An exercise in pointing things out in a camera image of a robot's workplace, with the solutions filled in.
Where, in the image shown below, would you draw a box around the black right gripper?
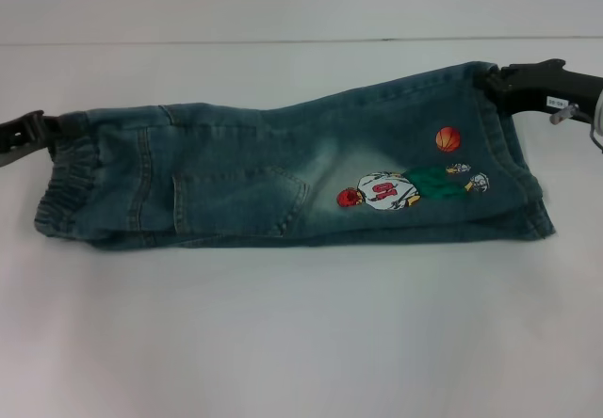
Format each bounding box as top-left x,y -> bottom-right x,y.
473,58 -> 603,122

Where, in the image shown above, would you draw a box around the blue denim shorts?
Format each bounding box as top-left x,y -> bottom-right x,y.
32,59 -> 550,252

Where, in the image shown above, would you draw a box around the grey right gripper cable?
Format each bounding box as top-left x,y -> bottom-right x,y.
547,105 -> 603,152

